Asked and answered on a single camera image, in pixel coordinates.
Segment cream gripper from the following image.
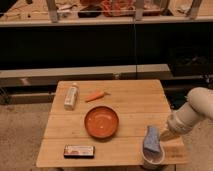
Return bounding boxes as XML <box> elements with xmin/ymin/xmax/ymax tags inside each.
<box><xmin>160</xmin><ymin>121</ymin><xmax>180</xmax><ymax>141</ymax></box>

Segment white ceramic cup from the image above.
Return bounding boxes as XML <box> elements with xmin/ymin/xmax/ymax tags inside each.
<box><xmin>141</xmin><ymin>142</ymin><xmax>165</xmax><ymax>170</ymax></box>

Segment orange bowl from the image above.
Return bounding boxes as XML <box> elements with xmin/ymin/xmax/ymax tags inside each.
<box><xmin>84</xmin><ymin>106</ymin><xmax>119</xmax><ymax>139</ymax></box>

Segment black bin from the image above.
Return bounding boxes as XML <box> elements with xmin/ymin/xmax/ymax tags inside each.
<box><xmin>168</xmin><ymin>46</ymin><xmax>213</xmax><ymax>76</ymax></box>

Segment wooden table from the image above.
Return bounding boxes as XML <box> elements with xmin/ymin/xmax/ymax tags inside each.
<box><xmin>35</xmin><ymin>79</ymin><xmax>190</xmax><ymax>169</ymax></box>

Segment orange carrot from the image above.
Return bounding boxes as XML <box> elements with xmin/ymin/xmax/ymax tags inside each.
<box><xmin>85</xmin><ymin>91</ymin><xmax>110</xmax><ymax>102</ymax></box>

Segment dark rectangular snack box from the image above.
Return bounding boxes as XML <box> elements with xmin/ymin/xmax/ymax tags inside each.
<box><xmin>63</xmin><ymin>145</ymin><xmax>95</xmax><ymax>158</ymax></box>

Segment white plastic bottle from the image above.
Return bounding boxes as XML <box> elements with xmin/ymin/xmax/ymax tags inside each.
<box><xmin>64</xmin><ymin>83</ymin><xmax>79</xmax><ymax>110</ymax></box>

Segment blue cable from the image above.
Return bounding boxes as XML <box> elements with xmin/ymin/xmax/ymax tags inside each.
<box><xmin>132</xmin><ymin>17</ymin><xmax>139</xmax><ymax>80</ymax></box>

